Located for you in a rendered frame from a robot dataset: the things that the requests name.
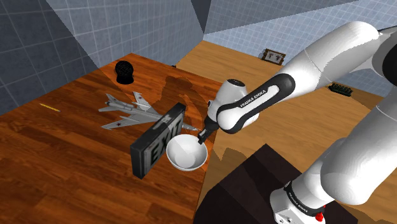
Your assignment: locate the yellow pencil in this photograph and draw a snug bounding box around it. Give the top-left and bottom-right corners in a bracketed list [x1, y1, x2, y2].
[39, 103, 61, 113]

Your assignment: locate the black sign box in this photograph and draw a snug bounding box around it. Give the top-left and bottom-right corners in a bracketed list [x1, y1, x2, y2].
[130, 102, 186, 179]

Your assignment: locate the grey toy jet plane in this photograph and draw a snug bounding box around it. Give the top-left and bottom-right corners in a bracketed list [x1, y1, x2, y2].
[98, 91, 199, 132]

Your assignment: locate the white bowl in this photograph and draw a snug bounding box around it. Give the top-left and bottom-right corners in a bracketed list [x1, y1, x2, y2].
[165, 134, 208, 172]

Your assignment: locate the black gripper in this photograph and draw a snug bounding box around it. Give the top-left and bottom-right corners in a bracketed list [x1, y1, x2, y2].
[197, 116, 219, 145]

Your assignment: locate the black ribbed bar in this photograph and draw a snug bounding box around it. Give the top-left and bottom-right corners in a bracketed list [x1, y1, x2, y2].
[328, 82, 353, 97]

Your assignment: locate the black round speaker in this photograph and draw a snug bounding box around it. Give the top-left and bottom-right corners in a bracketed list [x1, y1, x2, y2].
[115, 60, 135, 85]

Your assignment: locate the dark robot stand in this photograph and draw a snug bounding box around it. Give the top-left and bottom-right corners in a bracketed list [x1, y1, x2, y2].
[193, 143, 359, 224]

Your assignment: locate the brown framed wall plate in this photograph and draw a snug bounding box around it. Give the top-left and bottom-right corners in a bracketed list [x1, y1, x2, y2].
[258, 48, 286, 66]

